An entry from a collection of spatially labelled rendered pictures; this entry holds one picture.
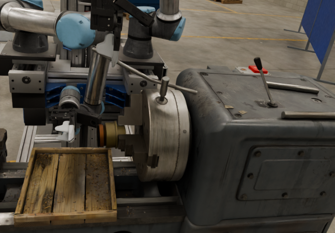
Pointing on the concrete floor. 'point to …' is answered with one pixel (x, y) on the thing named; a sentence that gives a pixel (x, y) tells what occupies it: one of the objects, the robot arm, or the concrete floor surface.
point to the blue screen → (319, 23)
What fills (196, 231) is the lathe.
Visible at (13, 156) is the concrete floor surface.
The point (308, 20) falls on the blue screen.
